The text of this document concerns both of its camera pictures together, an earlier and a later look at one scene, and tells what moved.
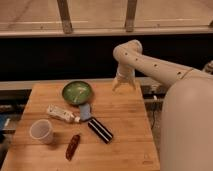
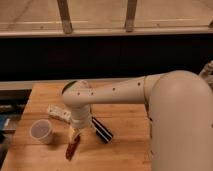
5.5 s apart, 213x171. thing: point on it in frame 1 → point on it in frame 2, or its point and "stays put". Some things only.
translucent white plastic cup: x=42 y=130 stays put
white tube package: x=59 y=112 stays put
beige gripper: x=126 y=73 → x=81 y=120
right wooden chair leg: x=130 y=15 stays put
